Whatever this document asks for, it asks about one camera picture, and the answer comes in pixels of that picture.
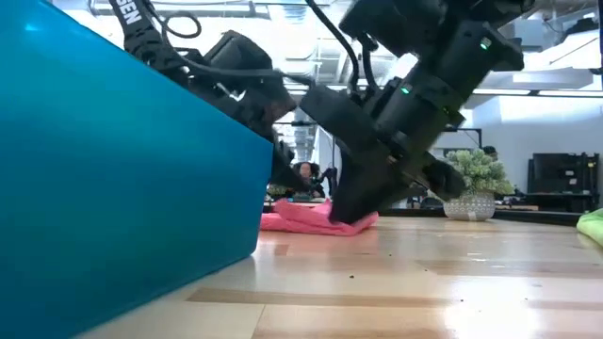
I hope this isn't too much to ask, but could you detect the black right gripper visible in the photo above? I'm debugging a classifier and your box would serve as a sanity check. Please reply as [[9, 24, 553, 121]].
[[328, 22, 525, 225]]

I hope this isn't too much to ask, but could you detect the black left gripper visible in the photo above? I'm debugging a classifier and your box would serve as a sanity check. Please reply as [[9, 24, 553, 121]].
[[187, 70, 313, 194]]

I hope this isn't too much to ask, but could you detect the pink microfiber towel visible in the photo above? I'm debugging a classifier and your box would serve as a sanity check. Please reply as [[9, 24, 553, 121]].
[[260, 197, 380, 237]]

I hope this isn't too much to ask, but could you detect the green microfiber towel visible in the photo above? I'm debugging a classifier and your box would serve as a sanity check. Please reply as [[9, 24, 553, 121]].
[[575, 207, 603, 250]]

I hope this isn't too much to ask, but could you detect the artificial potted plant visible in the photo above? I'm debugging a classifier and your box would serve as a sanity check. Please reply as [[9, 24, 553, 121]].
[[442, 149, 516, 222]]

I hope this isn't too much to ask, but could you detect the ceiling light strip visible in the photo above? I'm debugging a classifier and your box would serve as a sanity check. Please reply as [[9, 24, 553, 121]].
[[537, 89, 603, 98], [472, 87, 532, 96]]

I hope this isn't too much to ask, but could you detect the teal plastic tray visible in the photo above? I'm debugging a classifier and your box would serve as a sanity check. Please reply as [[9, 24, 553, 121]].
[[0, 0, 275, 339]]

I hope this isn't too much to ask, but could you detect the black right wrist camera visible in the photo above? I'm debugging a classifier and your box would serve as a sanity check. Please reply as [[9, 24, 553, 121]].
[[300, 84, 383, 153]]

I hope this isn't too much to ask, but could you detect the black metal gantry frame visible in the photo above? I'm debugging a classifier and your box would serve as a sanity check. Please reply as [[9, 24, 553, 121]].
[[442, 125, 484, 152]]

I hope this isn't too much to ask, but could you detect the black aluminium table frame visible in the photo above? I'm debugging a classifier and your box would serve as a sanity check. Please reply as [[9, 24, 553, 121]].
[[376, 206, 585, 228]]

